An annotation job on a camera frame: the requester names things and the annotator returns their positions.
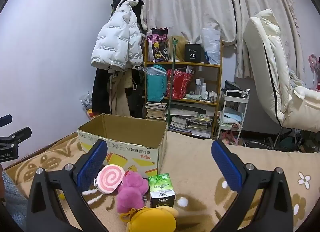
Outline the white puffer jacket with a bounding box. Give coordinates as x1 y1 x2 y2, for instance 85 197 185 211
90 0 143 72

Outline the black bag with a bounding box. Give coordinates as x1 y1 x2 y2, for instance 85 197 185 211
221 80 249 97

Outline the black hanging coat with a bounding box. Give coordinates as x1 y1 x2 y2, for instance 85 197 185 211
92 68 112 115

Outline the teal paper bag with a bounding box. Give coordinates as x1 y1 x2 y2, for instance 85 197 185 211
146 65 167 102

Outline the stack of old books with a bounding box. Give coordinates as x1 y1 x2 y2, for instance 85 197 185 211
145 102 168 121

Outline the black hanging garment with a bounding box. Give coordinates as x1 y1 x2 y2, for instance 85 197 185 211
129 67 147 119

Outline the red patterned gift bag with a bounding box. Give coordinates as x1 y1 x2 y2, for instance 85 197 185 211
166 69 193 100

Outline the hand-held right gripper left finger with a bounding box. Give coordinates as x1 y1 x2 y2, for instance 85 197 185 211
26 139 110 232

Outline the group of white cosmetic bottles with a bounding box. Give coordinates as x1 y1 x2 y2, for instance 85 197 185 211
195 79 218 101

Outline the beige hanging coat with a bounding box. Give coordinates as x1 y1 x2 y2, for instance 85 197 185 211
109 72 138 118

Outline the white trolley cart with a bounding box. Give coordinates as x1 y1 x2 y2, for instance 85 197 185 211
217 89 250 145

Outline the green pole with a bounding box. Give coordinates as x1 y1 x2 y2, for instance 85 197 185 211
167 38 178 128

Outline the patterned cartoon bag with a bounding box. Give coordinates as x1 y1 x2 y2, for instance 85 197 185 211
147 28 168 63

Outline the yellow plush pouch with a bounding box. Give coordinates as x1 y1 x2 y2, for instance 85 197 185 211
119 206 179 232

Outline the beige brown patterned blanket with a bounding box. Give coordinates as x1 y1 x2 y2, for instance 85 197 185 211
5 129 320 232

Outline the green tissue pack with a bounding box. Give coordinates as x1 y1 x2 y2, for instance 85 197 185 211
147 173 177 209

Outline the light blue knit cloth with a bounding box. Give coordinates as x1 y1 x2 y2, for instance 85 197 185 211
2 172 28 224

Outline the translucent white plastic bag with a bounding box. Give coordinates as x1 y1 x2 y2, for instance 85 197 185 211
201 28 221 65

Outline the black cardboard box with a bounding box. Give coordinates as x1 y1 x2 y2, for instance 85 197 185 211
185 43 202 63

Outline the wooden shelf rack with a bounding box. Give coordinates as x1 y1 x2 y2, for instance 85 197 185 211
144 39 223 140

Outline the pink desk fan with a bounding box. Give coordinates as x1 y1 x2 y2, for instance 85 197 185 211
308 54 320 90

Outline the pink plush bear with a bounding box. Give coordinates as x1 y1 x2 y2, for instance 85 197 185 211
117 169 150 214

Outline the pink swirl plush cushion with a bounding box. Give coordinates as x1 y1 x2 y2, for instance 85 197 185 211
96 164 125 194

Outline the blond wig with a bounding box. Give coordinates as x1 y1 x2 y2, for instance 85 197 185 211
167 35 187 62

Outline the pile of books and papers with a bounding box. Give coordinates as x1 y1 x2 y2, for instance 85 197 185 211
168 102 215 139

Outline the light blue folded cloth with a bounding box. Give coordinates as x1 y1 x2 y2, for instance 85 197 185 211
221 112 244 125

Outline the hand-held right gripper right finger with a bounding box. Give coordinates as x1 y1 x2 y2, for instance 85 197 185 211
211 139 295 232

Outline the clear crumpled plastic bag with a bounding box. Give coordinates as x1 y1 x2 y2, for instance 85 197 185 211
140 66 167 76

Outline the pile of small plush toys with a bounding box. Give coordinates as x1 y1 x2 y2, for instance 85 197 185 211
221 130 240 145

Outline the cream padded chair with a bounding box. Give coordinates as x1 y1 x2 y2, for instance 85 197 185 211
243 9 320 132

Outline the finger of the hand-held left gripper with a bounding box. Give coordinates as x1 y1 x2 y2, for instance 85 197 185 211
0 114 13 128
0 126 32 145

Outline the plastic bag of toys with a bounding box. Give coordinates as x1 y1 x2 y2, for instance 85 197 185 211
79 92 95 119

